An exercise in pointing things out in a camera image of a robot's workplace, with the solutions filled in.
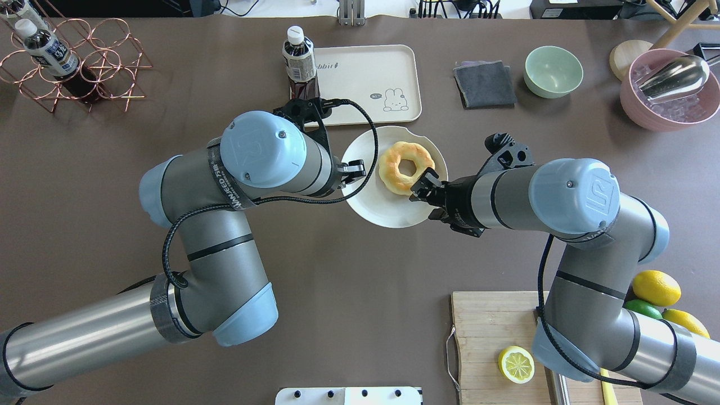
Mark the copper wire bottle rack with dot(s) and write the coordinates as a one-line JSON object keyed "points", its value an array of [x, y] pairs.
{"points": [[106, 46]]}

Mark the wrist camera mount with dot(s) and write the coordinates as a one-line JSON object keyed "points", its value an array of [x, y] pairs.
{"points": [[505, 153], [307, 116]]}

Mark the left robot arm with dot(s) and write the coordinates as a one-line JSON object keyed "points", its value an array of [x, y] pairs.
{"points": [[201, 197]]}

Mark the upper yellow lemon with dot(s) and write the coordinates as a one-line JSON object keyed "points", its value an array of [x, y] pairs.
{"points": [[657, 288]]}

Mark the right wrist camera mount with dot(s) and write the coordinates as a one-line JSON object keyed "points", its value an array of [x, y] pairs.
{"points": [[505, 153]]}

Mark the glazed donut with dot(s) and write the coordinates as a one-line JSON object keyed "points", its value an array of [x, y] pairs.
{"points": [[394, 180]]}

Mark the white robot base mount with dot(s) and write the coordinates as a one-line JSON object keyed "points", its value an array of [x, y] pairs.
{"points": [[384, 394]]}

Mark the green lime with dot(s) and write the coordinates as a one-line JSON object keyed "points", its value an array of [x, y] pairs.
{"points": [[643, 307]]}

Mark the half lemon slice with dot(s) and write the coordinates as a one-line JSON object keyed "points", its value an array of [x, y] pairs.
{"points": [[516, 364]]}

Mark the green ceramic bowl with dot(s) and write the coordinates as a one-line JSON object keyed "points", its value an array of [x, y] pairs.
{"points": [[552, 72]]}

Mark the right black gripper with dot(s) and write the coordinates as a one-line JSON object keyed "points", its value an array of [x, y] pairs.
{"points": [[458, 196]]}

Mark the wooden mug tree stand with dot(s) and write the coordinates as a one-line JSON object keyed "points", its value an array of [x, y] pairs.
{"points": [[626, 52]]}

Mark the lower yellow lemon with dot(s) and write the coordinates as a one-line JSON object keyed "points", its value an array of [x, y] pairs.
{"points": [[687, 320]]}

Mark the yellow lemon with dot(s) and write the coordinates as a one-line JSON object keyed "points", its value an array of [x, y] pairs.
{"points": [[657, 288], [687, 320]]}

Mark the pink bowl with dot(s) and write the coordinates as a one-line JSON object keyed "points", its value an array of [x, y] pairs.
{"points": [[666, 116]]}

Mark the yellow plastic knife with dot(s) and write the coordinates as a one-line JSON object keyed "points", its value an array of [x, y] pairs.
{"points": [[608, 393]]}

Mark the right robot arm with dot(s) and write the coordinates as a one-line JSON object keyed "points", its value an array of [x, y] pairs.
{"points": [[607, 234]]}

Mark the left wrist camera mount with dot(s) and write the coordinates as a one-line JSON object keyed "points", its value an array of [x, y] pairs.
{"points": [[307, 116]]}

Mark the cream rabbit tray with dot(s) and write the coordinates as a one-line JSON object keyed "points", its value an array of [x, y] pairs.
{"points": [[382, 79]]}

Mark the tea bottle in rack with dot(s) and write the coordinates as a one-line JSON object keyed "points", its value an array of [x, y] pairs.
{"points": [[51, 53], [13, 11]]}

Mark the grey folded cloth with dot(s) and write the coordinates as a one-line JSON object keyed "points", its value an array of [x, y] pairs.
{"points": [[484, 84]]}

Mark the steel ice scoop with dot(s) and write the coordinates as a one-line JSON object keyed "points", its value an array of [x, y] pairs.
{"points": [[681, 77]]}

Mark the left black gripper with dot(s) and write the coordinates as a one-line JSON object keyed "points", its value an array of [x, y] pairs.
{"points": [[355, 168]]}

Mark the wooden cutting board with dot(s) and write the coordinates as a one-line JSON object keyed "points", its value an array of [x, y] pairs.
{"points": [[487, 322]]}

